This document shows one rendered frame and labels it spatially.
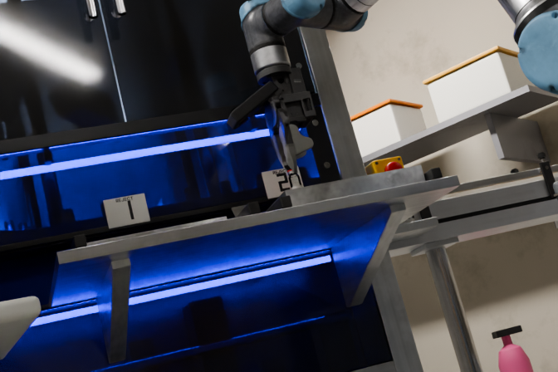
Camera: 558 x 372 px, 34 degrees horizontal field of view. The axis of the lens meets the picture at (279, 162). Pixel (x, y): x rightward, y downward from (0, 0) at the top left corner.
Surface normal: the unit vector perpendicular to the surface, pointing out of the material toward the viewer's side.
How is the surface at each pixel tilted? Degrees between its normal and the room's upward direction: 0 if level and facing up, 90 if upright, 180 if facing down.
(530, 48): 97
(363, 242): 90
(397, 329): 90
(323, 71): 90
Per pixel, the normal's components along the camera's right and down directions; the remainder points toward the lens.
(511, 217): 0.26, -0.31
